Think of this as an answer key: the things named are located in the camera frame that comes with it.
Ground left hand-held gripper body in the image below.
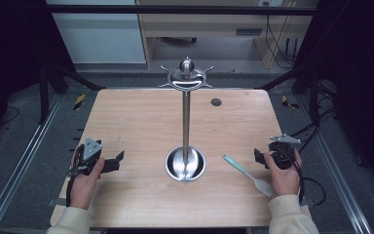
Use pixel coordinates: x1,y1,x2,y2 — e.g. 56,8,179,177
73,136,105,176

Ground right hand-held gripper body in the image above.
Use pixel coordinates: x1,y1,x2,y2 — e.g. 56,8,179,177
267,133,302,171

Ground person's right hand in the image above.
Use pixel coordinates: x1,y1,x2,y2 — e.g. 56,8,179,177
263,148,304,198

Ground person's left hand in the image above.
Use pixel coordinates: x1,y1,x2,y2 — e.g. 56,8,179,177
69,145,106,211

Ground yellow black striped tape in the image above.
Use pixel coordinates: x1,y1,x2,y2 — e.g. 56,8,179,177
280,95,300,110
73,93,87,111

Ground stainless steel utensil stand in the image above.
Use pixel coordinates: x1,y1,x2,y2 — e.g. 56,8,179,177
158,56,216,183

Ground white cabinet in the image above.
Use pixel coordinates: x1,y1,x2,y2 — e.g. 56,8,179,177
45,0,148,65

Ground black metal crossbar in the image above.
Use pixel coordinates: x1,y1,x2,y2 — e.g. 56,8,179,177
44,3,318,17

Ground teal handled spatula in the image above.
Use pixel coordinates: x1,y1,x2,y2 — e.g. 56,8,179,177
221,153,276,200

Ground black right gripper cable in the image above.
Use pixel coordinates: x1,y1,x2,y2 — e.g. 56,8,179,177
281,145,327,207

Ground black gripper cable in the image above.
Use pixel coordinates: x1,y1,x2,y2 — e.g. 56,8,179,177
65,162,81,208
281,145,327,207

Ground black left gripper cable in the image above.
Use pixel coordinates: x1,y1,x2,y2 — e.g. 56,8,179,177
65,162,81,208

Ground bundle of black floor cables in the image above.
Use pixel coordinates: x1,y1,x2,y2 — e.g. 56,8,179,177
288,79,339,154

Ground aluminium floor rail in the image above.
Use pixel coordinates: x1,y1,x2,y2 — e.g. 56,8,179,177
0,93,64,234
294,94,374,234

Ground black metal frame strut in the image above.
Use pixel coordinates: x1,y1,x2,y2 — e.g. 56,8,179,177
38,61,107,125
254,62,320,123

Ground black hanging cables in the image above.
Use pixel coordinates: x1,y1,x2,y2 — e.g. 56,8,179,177
264,1,300,70

